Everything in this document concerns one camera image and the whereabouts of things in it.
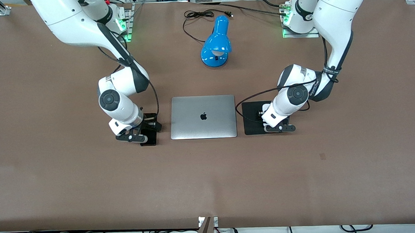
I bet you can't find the black smartphone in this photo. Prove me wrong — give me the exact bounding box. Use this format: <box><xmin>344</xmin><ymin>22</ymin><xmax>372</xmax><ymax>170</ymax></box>
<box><xmin>139</xmin><ymin>128</ymin><xmax>157</xmax><ymax>147</ymax></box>

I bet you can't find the black mouse pad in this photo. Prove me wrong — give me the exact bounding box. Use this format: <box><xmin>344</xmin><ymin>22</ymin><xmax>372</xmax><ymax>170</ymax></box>
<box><xmin>241</xmin><ymin>99</ymin><xmax>291</xmax><ymax>135</ymax></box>

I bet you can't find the silver closed laptop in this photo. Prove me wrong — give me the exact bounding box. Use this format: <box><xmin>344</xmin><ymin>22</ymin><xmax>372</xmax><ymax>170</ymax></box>
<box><xmin>168</xmin><ymin>94</ymin><xmax>238</xmax><ymax>141</ymax></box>

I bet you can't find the blue desk lamp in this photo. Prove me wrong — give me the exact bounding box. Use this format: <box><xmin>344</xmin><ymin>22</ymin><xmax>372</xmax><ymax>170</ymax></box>
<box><xmin>198</xmin><ymin>15</ymin><xmax>233</xmax><ymax>69</ymax></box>

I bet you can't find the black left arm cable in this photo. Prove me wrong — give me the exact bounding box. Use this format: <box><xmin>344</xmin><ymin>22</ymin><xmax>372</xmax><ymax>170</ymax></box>
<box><xmin>232</xmin><ymin>35</ymin><xmax>342</xmax><ymax>124</ymax></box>

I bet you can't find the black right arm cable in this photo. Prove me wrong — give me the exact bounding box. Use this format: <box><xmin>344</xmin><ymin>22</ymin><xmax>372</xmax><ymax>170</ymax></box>
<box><xmin>96</xmin><ymin>29</ymin><xmax>160</xmax><ymax>120</ymax></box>

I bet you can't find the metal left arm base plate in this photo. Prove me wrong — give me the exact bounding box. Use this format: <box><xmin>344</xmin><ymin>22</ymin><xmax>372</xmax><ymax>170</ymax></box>
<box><xmin>280</xmin><ymin>0</ymin><xmax>320</xmax><ymax>40</ymax></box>

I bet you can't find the black lamp power cord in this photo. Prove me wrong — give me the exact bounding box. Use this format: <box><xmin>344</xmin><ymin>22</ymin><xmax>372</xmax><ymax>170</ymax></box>
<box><xmin>182</xmin><ymin>8</ymin><xmax>235</xmax><ymax>45</ymax></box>

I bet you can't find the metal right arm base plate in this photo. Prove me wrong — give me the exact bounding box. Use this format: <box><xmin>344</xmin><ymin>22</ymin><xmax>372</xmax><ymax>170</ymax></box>
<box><xmin>109</xmin><ymin>2</ymin><xmax>135</xmax><ymax>43</ymax></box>

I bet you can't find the black cable to arm base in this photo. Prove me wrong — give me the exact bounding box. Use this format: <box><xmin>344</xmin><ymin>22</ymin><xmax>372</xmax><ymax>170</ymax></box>
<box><xmin>201</xmin><ymin>0</ymin><xmax>290</xmax><ymax>21</ymax></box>

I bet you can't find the black looped floor cable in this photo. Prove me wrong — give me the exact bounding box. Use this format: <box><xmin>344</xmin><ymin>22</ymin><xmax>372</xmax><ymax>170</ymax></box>
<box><xmin>288</xmin><ymin>222</ymin><xmax>375</xmax><ymax>233</ymax></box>

